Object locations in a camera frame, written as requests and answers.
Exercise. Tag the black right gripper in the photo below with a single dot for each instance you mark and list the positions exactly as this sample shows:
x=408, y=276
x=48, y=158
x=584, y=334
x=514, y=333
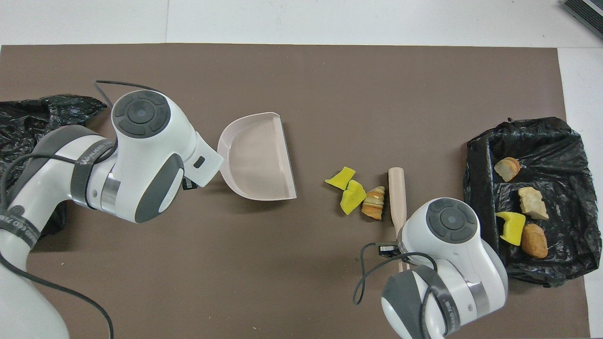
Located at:
x=388, y=249

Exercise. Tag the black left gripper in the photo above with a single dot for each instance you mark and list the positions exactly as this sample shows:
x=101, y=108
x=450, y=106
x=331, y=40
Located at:
x=189, y=184

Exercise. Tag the orange striped sponge piece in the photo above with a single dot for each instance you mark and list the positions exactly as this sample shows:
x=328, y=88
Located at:
x=374, y=203

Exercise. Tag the beige hand brush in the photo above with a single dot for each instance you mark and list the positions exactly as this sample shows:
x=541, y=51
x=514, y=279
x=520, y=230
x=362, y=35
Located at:
x=397, y=197

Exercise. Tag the beige plastic dustpan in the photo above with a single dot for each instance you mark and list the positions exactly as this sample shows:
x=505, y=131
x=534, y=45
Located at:
x=256, y=155

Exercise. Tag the yellow notched sponge piece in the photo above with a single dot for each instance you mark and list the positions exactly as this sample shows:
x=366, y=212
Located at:
x=512, y=228

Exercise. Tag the beige crumbly sponge piece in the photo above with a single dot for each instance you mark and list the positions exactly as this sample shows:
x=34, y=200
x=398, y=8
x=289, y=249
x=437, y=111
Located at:
x=506, y=169
x=532, y=202

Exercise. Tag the brown bread shaped piece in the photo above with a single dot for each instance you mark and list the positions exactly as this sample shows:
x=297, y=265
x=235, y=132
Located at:
x=534, y=241

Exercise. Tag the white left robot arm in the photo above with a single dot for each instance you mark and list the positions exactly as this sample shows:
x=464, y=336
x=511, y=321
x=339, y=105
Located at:
x=141, y=155

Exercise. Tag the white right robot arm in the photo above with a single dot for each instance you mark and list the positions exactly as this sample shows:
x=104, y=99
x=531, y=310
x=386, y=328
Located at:
x=452, y=245

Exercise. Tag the black trash bag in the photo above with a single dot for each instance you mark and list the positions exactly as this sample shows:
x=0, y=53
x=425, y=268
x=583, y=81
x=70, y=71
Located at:
x=556, y=155
x=28, y=117

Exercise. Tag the brown table mat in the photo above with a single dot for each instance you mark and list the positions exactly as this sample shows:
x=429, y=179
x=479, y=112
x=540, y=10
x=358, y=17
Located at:
x=330, y=94

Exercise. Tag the dark ribbed device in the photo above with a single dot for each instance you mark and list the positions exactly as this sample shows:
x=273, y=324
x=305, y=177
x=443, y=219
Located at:
x=589, y=14

